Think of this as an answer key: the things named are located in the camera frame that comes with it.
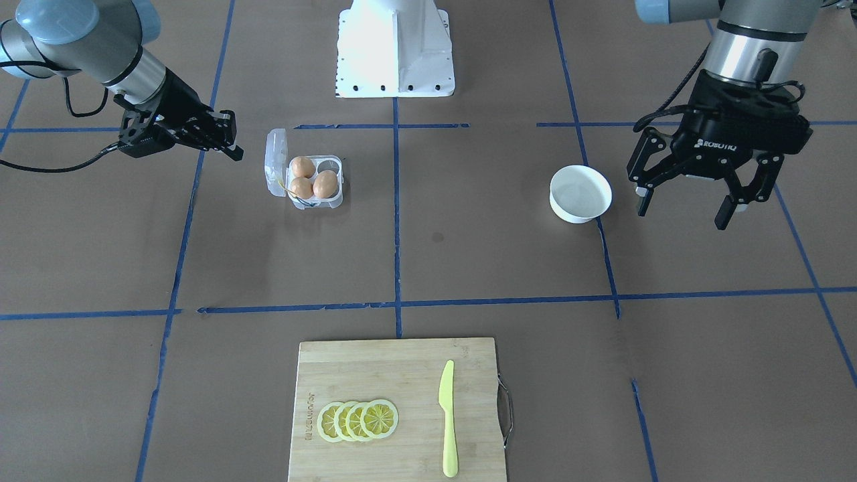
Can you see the yellow plastic knife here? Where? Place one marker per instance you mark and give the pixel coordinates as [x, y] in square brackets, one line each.
[450, 457]

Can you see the brown egg in box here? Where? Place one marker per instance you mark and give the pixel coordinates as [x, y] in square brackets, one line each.
[301, 188]
[302, 166]

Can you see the lemon slice three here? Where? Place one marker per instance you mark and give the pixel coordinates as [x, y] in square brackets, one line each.
[341, 421]

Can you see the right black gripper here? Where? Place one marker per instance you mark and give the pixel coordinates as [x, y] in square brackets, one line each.
[175, 95]

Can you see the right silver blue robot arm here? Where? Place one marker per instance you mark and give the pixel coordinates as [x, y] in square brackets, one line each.
[107, 41]

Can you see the bamboo cutting board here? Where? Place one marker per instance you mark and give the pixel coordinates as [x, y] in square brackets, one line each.
[406, 372]

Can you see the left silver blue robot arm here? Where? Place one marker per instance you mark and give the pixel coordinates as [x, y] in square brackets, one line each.
[753, 42]

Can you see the brown egg from bowl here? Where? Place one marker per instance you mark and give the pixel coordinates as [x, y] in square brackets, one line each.
[326, 184]

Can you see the lemon slice one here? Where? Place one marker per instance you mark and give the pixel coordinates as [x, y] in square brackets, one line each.
[379, 418]

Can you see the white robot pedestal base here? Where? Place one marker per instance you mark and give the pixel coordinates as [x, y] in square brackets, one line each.
[394, 49]

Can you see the lemon slice four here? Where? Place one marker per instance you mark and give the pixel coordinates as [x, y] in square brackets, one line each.
[327, 423]

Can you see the white round bowl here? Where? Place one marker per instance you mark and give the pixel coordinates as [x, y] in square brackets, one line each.
[579, 194]

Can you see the clear plastic egg box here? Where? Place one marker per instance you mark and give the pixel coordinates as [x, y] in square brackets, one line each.
[278, 176]

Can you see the lemon slice two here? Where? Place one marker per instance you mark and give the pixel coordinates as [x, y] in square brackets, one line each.
[353, 423]

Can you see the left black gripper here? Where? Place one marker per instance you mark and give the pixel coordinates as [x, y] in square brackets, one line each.
[715, 144]

